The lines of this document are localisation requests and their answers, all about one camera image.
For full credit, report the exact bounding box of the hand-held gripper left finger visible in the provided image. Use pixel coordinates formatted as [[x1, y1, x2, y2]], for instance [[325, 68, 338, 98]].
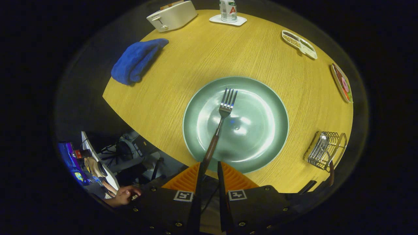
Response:
[[129, 162, 206, 235]]

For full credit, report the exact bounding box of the brown toast slice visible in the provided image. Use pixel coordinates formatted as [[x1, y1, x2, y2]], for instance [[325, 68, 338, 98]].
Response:
[[160, 0, 185, 10]]

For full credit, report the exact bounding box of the pale green plate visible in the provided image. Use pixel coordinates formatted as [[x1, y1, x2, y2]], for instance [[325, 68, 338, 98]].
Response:
[[182, 76, 289, 174]]

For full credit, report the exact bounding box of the white coaster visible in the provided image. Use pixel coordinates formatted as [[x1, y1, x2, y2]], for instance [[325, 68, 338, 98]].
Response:
[[209, 14, 248, 26]]

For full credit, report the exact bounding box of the blue cloth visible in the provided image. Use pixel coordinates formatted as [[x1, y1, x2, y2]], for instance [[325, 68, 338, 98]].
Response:
[[111, 38, 169, 86]]

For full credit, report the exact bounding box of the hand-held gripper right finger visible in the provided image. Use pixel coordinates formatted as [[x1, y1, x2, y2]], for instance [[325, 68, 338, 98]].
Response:
[[217, 161, 299, 235]]

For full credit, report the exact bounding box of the white toaster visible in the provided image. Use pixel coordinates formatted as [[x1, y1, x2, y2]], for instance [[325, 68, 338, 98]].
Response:
[[146, 0, 198, 32]]

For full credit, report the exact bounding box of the white divided dish of beans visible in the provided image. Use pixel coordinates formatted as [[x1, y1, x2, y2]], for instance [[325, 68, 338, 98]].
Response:
[[281, 30, 318, 60]]

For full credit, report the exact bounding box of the spoon with wooden handle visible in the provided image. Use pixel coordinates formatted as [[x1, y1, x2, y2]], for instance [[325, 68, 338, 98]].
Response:
[[315, 135, 335, 187]]

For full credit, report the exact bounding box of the laptop with purple screen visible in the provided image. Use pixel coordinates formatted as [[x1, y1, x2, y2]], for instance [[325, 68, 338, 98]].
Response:
[[58, 141, 88, 186]]

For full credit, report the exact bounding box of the white bottle with green cap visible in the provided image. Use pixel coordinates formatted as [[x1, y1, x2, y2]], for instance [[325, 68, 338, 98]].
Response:
[[219, 0, 238, 23]]

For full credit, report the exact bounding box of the fork with wooden handle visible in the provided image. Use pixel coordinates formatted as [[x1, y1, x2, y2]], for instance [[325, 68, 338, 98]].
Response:
[[200, 87, 238, 175]]

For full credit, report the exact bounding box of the white plate of food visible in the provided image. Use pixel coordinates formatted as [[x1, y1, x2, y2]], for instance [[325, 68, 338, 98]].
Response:
[[330, 63, 353, 103]]

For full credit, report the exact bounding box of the black table bracket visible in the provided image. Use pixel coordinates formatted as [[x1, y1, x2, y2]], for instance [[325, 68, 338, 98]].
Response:
[[297, 180, 317, 195]]

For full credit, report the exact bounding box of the metal wire basket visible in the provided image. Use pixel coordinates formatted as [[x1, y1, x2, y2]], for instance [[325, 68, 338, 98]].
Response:
[[304, 131, 347, 172]]

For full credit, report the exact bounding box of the white board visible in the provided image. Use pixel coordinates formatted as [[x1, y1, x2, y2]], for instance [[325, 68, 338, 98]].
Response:
[[81, 131, 120, 199]]

